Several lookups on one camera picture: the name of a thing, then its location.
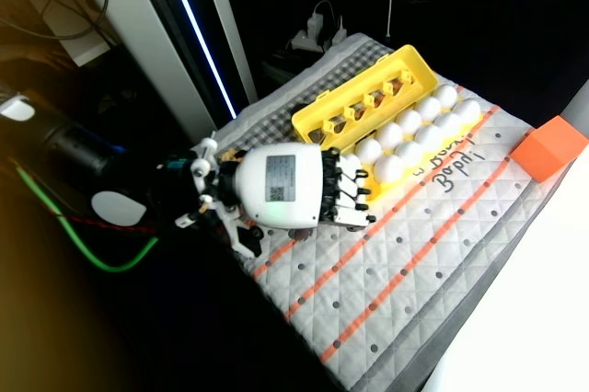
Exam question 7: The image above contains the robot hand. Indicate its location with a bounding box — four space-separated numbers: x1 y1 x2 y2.
234 143 377 232

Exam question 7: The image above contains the yellow egg carton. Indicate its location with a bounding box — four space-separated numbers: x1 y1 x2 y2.
291 44 487 202

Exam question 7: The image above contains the yellow toy butter cookie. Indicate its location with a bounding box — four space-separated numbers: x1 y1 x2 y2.
219 148 248 164

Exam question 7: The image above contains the grey quilt with bear print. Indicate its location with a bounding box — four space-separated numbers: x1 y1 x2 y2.
191 32 576 392

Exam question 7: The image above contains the white power strip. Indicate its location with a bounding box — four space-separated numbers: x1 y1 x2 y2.
289 26 351 53

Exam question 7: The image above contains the blue light strip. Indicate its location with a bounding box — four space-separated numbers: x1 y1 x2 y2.
158 0 238 121

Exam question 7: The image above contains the white charger plug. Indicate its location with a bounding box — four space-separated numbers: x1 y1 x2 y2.
306 0 337 33

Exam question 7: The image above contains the white shelf board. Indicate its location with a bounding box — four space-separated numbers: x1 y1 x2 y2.
40 0 111 66

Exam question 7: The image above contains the orange cube block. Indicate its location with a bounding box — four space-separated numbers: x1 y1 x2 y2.
509 115 589 184

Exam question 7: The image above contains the white metal post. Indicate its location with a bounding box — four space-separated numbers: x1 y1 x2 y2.
64 0 217 140
195 0 259 106

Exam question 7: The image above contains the green cable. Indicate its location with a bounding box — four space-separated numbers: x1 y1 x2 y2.
16 166 160 273

